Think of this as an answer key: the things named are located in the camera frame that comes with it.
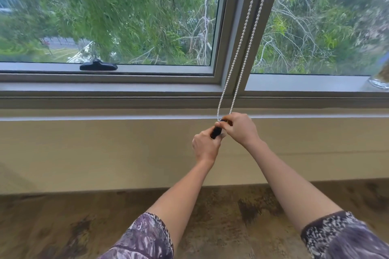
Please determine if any white beaded blind chain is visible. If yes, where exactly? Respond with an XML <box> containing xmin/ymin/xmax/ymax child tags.
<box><xmin>216</xmin><ymin>0</ymin><xmax>275</xmax><ymax>122</ymax></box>

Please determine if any black chain holder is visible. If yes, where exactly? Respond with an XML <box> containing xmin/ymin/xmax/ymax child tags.
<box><xmin>210</xmin><ymin>119</ymin><xmax>228</xmax><ymax>140</ymax></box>

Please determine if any grey window frame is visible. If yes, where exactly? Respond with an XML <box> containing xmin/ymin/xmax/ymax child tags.
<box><xmin>0</xmin><ymin>0</ymin><xmax>389</xmax><ymax>109</ymax></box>

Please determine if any person's left hand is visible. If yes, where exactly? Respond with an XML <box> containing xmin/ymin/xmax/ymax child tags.
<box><xmin>192</xmin><ymin>126</ymin><xmax>227</xmax><ymax>165</ymax></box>

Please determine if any patterned purple sleeve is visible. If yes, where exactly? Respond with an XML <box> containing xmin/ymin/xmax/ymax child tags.
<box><xmin>300</xmin><ymin>211</ymin><xmax>389</xmax><ymax>259</ymax></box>
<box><xmin>98</xmin><ymin>212</ymin><xmax>174</xmax><ymax>259</ymax></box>

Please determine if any patterned purple left sleeve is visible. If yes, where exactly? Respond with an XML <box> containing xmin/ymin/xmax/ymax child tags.
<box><xmin>98</xmin><ymin>212</ymin><xmax>174</xmax><ymax>259</ymax></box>

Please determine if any person's left forearm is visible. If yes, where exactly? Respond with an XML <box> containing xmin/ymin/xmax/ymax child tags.
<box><xmin>145</xmin><ymin>159</ymin><xmax>216</xmax><ymax>249</ymax></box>

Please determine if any black window handle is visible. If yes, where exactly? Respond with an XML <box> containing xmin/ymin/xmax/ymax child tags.
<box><xmin>80</xmin><ymin>59</ymin><xmax>118</xmax><ymax>71</ymax></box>

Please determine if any person's right hand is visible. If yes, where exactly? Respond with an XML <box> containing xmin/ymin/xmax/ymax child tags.
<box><xmin>218</xmin><ymin>112</ymin><xmax>261</xmax><ymax>149</ymax></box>

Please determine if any patterned purple right sleeve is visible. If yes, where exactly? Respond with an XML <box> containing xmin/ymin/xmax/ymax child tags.
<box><xmin>300</xmin><ymin>211</ymin><xmax>389</xmax><ymax>259</ymax></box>

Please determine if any person's right forearm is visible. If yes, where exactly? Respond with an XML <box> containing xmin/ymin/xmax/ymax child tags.
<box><xmin>245</xmin><ymin>140</ymin><xmax>344</xmax><ymax>234</ymax></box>

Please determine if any glass vase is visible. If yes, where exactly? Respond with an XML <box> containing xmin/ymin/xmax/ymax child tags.
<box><xmin>368</xmin><ymin>62</ymin><xmax>389</xmax><ymax>90</ymax></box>

